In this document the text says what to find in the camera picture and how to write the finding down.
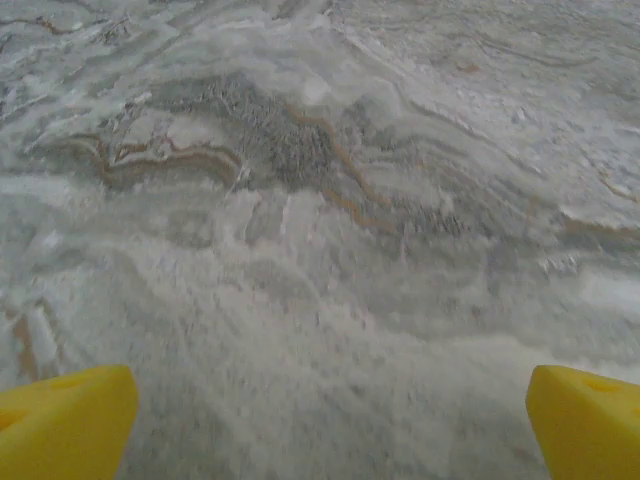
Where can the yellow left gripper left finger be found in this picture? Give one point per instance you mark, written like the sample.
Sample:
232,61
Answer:
60,430

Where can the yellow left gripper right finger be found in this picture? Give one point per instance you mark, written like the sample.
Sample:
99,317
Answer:
590,430

